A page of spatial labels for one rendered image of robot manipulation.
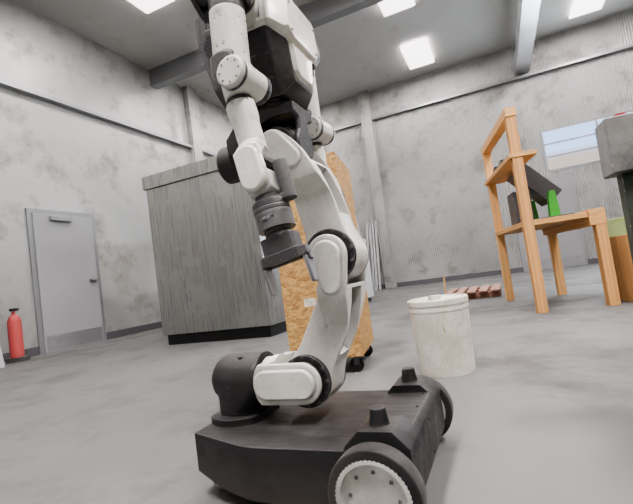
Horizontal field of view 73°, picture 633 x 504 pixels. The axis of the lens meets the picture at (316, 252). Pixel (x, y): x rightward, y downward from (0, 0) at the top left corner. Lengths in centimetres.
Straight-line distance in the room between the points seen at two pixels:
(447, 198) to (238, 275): 786
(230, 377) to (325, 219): 54
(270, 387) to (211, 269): 378
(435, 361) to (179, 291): 364
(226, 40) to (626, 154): 124
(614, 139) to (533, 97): 1045
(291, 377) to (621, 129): 126
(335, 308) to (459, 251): 1046
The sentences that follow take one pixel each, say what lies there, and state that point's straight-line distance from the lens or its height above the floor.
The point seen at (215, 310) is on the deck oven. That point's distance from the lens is 493.
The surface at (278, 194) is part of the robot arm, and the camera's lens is 98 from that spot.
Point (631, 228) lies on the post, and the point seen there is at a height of 57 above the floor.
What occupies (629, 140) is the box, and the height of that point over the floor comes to 84.
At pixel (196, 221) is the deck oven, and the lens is 506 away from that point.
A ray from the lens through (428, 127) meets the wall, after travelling 1207.
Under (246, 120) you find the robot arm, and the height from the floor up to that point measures 94.
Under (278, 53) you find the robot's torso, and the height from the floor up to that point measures 117.
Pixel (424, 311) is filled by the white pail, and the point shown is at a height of 32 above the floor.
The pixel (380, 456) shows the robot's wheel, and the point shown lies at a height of 19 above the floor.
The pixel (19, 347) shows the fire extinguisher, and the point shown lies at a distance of 691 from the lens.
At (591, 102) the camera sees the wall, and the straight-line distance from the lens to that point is 1215.
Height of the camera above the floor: 55
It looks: 3 degrees up
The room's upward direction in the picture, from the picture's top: 8 degrees counter-clockwise
